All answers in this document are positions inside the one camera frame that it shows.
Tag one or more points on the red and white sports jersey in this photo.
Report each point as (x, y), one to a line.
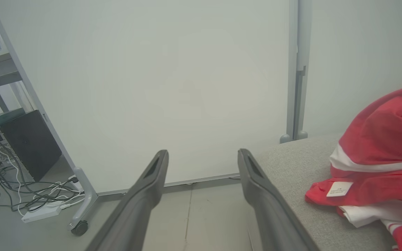
(386, 139)

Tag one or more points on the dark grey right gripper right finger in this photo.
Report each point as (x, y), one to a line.
(274, 219)

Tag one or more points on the white partition panel grey frame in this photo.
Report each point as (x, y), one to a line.
(159, 87)

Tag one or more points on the black caster wheel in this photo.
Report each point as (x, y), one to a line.
(80, 228)

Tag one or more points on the green flat box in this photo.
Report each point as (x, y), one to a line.
(2, 117)

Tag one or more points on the white power strip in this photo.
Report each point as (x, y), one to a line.
(40, 213)

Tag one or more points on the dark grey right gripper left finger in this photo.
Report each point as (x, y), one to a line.
(131, 212)

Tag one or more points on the black computer tower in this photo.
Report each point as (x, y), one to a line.
(33, 143)

